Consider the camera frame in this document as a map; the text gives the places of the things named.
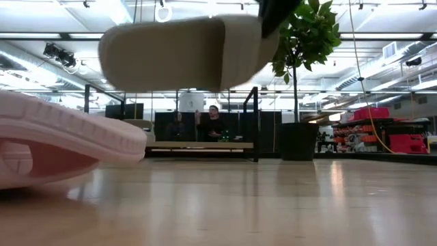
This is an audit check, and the black metal rig frame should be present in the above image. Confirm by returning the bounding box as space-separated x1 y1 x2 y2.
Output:
0 31 437 167

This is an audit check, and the black partition wall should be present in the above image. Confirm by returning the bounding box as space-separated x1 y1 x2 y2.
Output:
154 110 283 153

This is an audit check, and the thin yellow hanging cable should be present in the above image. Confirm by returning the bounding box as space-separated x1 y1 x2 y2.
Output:
347 0 399 154

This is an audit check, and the person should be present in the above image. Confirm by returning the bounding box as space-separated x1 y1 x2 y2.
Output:
195 105 229 143

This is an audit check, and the pink rubber slide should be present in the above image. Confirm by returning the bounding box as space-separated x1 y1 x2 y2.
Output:
0 90 148 191

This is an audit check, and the black ceiling camera cluster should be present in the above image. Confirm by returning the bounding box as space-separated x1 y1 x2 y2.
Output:
42 42 78 68

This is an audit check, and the wooden shelf black metal frame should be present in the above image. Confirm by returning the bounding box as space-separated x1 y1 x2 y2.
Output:
83 83 260 163

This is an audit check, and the white hanging ring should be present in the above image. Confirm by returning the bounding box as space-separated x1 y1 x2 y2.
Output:
154 2 173 24

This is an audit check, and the black storage rack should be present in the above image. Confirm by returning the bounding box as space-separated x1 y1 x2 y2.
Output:
333 118 432 154

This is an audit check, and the green potted plant black pot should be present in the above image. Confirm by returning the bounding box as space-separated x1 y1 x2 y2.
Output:
271 0 342 162

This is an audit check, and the red plastic bin stack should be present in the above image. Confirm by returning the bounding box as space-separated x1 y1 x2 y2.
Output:
389 133 429 154

